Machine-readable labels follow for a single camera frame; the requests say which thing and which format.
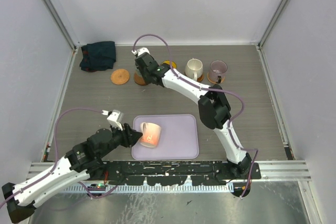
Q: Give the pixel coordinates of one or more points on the brown wooden coaster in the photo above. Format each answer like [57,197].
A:
[170,64]
[139,80]
[200,79]

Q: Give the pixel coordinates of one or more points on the purple glass mug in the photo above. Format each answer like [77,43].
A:
[218,67]

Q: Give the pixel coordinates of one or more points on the woven rattan coaster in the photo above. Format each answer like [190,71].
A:
[120,76]
[217,79]

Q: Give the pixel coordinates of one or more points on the grey ceramic mug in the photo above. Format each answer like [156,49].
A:
[137,72]

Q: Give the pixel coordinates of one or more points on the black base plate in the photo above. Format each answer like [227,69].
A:
[136,173]

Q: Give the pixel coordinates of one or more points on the pink ceramic mug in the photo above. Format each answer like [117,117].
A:
[150,134]

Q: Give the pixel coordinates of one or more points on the lilac plastic tray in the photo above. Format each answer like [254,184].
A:
[178,140]

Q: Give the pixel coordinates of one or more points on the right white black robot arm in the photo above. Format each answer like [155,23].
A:
[213,108]

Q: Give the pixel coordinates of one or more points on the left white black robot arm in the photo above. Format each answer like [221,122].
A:
[83,161]

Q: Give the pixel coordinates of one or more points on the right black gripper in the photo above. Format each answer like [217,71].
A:
[144,77]

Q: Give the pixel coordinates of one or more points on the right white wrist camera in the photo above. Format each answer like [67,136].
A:
[140,51]

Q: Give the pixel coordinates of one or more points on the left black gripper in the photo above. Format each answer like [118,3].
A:
[130,136]

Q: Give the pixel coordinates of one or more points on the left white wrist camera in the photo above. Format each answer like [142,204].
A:
[114,118]

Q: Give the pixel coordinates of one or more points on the white ceramic mug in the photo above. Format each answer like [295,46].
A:
[194,69]

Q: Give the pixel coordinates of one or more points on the aluminium front rail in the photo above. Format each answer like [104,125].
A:
[269,171]

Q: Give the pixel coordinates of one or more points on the dark blue folded cloth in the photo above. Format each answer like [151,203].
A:
[99,56]

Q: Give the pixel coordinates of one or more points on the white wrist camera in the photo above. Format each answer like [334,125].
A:
[140,51]
[114,118]

